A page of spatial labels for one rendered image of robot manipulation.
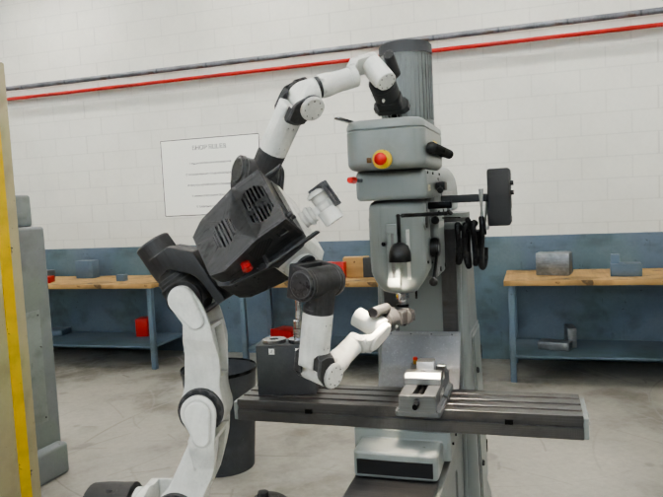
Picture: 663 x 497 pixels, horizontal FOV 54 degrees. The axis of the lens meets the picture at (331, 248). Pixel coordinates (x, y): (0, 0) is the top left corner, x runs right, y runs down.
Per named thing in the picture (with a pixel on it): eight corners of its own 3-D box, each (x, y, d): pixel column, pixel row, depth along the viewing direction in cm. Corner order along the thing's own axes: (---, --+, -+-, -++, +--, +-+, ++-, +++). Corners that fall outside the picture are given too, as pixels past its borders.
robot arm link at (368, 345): (391, 333, 212) (367, 360, 205) (369, 320, 216) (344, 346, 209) (392, 320, 208) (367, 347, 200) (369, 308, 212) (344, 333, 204)
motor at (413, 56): (430, 125, 236) (426, 35, 234) (376, 130, 242) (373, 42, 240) (438, 130, 255) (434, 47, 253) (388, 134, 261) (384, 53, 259)
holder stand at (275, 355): (316, 394, 240) (313, 341, 239) (257, 395, 243) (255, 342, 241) (320, 385, 252) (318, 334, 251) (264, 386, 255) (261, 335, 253)
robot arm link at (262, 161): (248, 138, 204) (232, 176, 210) (257, 152, 198) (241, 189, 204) (280, 147, 211) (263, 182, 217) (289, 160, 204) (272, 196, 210)
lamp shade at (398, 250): (391, 262, 205) (390, 244, 204) (387, 260, 212) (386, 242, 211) (412, 261, 205) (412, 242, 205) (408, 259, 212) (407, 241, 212)
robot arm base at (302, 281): (303, 315, 181) (318, 280, 176) (273, 289, 187) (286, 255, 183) (336, 307, 192) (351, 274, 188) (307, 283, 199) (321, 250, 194)
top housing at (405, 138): (424, 166, 201) (422, 113, 200) (343, 171, 209) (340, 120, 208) (444, 170, 246) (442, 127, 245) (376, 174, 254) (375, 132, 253)
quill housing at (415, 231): (427, 294, 218) (423, 198, 215) (367, 294, 224) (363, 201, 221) (435, 286, 236) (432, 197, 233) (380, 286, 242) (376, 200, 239)
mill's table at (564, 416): (591, 441, 204) (591, 416, 203) (232, 419, 241) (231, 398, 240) (585, 416, 226) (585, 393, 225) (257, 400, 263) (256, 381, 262)
